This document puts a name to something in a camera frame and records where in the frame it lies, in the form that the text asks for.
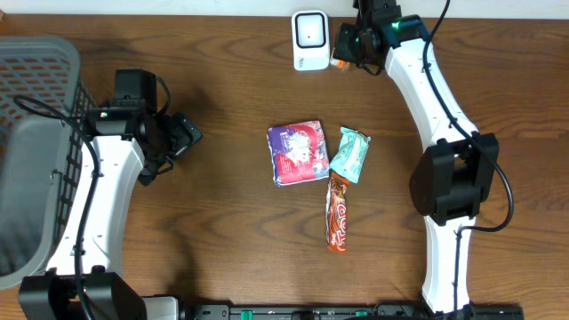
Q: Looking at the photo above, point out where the white barcode scanner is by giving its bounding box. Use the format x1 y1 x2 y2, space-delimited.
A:
291 10 331 71

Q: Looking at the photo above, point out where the purple red snack packet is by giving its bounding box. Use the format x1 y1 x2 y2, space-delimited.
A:
267 120 330 187

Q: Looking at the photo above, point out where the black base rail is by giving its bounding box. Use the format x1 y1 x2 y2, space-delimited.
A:
180 304 525 320

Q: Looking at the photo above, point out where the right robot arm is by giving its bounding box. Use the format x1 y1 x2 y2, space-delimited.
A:
333 16 499 319

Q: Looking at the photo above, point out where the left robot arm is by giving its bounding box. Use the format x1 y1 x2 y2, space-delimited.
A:
19 107 202 319

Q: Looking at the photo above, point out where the teal snack packet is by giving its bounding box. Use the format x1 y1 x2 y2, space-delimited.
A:
330 127 371 183

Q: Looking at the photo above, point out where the orange red chocolate bar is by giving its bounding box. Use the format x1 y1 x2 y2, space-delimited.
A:
325 172 349 254

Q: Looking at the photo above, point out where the small orange snack packet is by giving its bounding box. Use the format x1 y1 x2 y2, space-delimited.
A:
330 57 352 71

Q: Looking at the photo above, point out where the grey plastic basket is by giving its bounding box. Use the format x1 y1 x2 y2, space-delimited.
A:
1 36 96 289

